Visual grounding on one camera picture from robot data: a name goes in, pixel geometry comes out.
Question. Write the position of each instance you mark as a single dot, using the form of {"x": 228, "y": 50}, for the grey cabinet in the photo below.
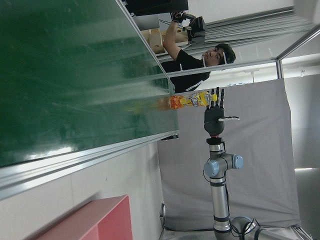
{"x": 308, "y": 197}

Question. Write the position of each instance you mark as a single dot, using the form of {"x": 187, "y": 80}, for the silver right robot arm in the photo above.
{"x": 220, "y": 200}

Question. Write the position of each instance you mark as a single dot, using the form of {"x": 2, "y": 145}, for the grey backdrop cloth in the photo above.
{"x": 262, "y": 150}

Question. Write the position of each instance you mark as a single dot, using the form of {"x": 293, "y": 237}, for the pink basket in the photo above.
{"x": 110, "y": 220}

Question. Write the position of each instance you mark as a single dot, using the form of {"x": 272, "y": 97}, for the black teleoperation glove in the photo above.
{"x": 176, "y": 16}

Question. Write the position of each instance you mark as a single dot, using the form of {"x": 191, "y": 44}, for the black teleoperation device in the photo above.
{"x": 197, "y": 27}

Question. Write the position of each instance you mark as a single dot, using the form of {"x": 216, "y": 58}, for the aluminium table edge frame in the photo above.
{"x": 75, "y": 160}

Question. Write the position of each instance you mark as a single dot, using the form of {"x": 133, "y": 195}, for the aluminium cage frame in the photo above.
{"x": 250, "y": 63}

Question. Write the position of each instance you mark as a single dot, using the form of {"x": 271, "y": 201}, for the silver floor cloth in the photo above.
{"x": 190, "y": 233}

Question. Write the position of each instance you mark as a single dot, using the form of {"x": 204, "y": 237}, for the black monitor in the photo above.
{"x": 155, "y": 6}

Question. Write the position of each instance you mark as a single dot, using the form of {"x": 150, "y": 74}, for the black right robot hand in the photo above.
{"x": 213, "y": 120}

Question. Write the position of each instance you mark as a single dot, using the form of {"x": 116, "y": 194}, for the grey slatted blinds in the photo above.
{"x": 250, "y": 27}

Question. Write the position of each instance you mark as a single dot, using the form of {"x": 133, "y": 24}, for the grey box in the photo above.
{"x": 148, "y": 22}

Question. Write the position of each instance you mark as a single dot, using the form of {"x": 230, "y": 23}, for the cardboard boxes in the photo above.
{"x": 155, "y": 40}

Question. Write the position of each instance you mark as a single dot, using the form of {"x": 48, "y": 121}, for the green table mat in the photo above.
{"x": 62, "y": 75}

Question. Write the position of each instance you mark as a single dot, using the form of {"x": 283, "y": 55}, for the black table clamp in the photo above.
{"x": 171, "y": 136}

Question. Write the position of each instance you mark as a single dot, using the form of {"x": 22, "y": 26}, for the orange yellow drink bottle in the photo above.
{"x": 190, "y": 101}

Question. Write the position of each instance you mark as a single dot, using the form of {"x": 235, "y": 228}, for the person in black shirt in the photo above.
{"x": 187, "y": 62}

